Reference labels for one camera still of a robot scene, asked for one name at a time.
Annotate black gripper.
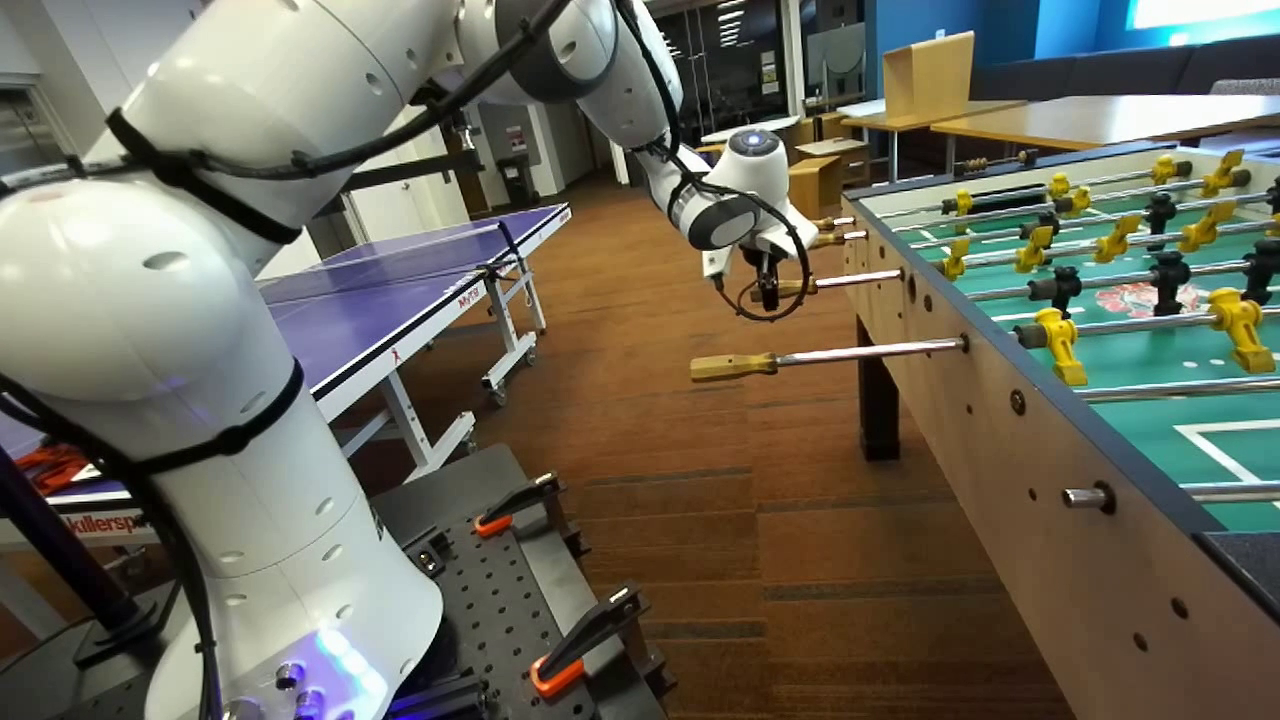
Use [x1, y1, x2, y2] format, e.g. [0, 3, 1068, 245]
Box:
[738, 231, 793, 312]

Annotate foosball rod two yellow players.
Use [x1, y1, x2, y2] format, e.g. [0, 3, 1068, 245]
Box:
[810, 143, 1280, 251]

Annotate foosball rod five black players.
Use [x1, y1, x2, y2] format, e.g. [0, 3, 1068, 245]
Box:
[996, 235, 1280, 319]

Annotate foosball rod three black players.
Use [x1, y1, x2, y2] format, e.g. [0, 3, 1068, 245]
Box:
[985, 175, 1280, 247]
[1061, 475, 1280, 522]

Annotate wooden foosball table green field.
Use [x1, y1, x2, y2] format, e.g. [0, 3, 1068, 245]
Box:
[840, 133, 1280, 720]

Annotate foosball rod two black players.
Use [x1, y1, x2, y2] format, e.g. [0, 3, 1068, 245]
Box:
[1075, 375, 1280, 410]

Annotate small cardboard box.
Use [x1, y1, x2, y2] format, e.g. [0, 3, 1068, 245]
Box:
[784, 151, 853, 220]

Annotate wooden desk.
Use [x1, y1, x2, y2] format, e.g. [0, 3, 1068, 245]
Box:
[836, 94, 1032, 185]
[927, 87, 1280, 173]

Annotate glass office partition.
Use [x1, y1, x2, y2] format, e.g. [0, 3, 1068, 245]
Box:
[685, 0, 874, 135]

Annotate open cardboard box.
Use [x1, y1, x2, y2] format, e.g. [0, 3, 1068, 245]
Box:
[878, 29, 981, 125]

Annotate purple ping pong table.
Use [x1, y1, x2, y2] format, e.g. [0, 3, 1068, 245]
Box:
[0, 196, 578, 535]

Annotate dark sofa bench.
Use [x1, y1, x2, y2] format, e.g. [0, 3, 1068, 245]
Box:
[981, 35, 1280, 106]

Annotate bright window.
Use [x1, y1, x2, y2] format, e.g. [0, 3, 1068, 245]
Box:
[1124, 0, 1280, 34]

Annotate white box red lettering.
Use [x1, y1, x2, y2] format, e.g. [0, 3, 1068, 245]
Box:
[31, 496, 183, 592]

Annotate black tripod stand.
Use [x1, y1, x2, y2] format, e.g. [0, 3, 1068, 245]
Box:
[0, 447, 183, 671]

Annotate black clamp orange handle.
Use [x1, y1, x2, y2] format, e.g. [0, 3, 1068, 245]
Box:
[524, 582, 671, 720]
[469, 468, 591, 564]

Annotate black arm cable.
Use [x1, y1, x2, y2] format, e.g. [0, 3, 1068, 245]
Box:
[63, 0, 815, 325]

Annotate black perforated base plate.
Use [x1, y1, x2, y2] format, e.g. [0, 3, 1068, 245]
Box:
[370, 443, 671, 720]

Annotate black velcro arm strap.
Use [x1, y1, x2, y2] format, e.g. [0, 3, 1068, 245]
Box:
[122, 357, 313, 475]
[101, 109, 308, 247]

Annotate orange cable bundle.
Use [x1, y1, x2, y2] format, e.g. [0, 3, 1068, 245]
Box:
[11, 436, 95, 500]

